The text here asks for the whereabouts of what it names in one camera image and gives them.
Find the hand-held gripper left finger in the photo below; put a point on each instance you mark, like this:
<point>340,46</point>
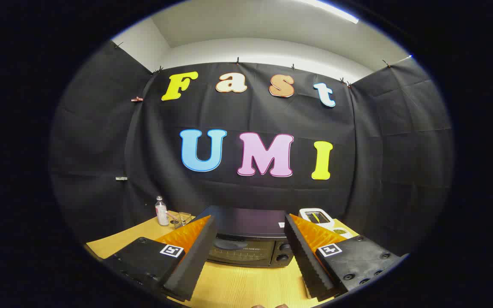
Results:
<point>195,261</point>

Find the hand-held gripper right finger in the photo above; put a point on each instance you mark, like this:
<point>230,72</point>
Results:
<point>306,261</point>

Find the black toaster oven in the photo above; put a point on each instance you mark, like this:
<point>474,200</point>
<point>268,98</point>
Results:
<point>246,222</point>

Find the white toaster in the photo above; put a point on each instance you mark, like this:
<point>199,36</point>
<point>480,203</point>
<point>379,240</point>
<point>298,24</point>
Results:
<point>304,212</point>

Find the white divided bean dish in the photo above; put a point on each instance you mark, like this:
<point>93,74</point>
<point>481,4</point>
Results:
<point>340,232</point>

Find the pink striped straw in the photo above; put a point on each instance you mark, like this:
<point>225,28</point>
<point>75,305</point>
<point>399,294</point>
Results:
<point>171,215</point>

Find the clear plastic bottle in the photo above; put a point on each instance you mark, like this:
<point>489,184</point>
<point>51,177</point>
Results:
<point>161,214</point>

